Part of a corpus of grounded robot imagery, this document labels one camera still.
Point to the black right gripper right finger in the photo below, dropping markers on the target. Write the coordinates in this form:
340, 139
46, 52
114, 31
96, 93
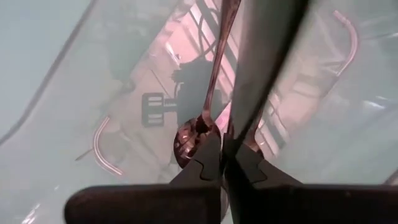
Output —
280, 205

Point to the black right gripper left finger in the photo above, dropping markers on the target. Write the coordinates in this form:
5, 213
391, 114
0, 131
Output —
174, 205

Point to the black spoon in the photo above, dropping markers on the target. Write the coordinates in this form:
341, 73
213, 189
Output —
264, 62
189, 140

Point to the clear plastic bin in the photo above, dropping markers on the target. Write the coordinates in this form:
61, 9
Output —
311, 140

